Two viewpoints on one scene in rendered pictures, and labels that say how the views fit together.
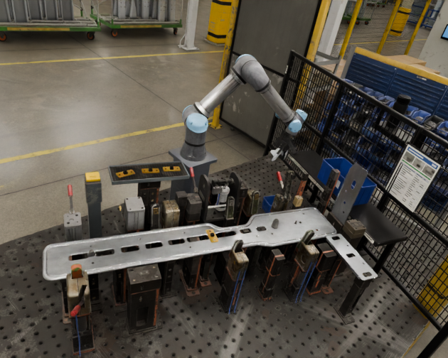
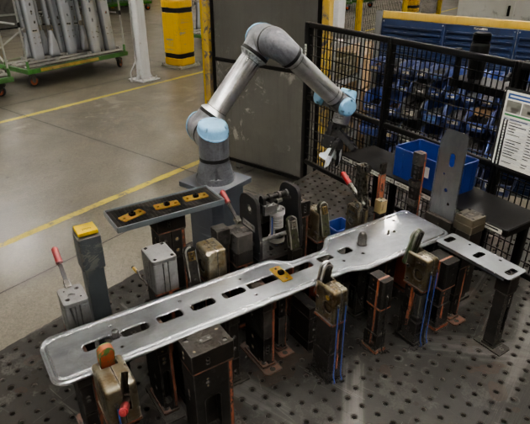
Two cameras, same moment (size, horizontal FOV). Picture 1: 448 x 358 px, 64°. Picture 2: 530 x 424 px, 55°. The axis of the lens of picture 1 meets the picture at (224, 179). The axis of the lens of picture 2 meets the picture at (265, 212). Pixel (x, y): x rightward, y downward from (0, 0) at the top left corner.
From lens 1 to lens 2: 0.29 m
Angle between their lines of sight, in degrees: 7
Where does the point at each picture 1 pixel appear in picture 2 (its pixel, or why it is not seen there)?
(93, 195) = (92, 257)
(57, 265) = (70, 362)
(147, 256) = (199, 319)
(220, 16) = (178, 29)
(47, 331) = not seen: outside the picture
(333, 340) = (490, 380)
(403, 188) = (517, 151)
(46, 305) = not seen: outside the picture
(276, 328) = (408, 385)
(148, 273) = (211, 337)
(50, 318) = not seen: outside the picture
